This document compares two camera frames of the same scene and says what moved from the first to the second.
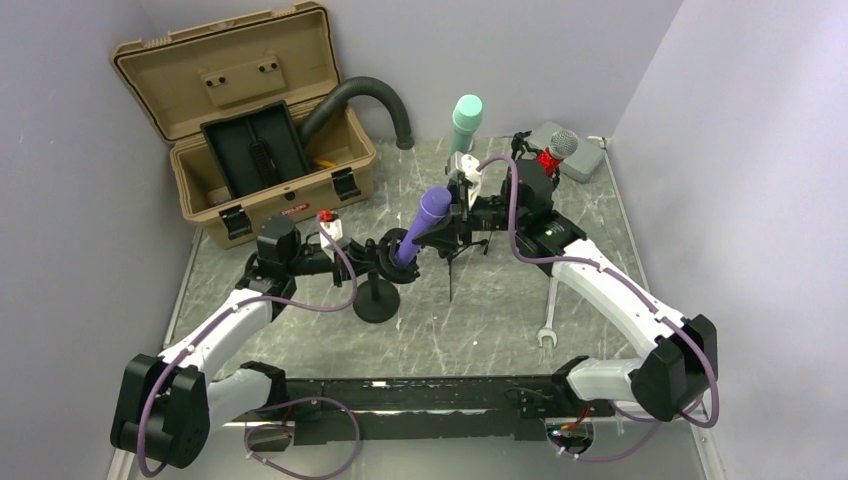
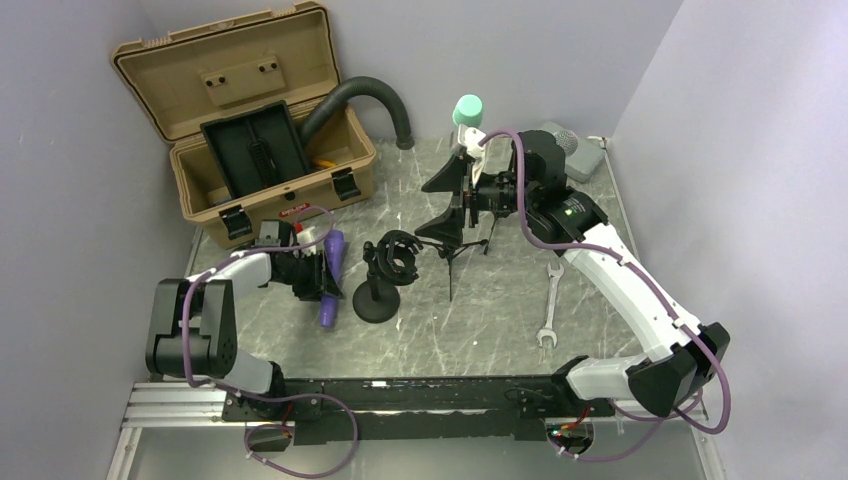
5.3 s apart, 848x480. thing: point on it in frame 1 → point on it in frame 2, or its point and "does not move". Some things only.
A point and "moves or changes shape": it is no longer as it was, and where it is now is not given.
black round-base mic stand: x=377 y=300 does not move
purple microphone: x=433 y=207 moves or changes shape
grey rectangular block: x=582 y=165 does not move
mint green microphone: x=466 y=115 does not move
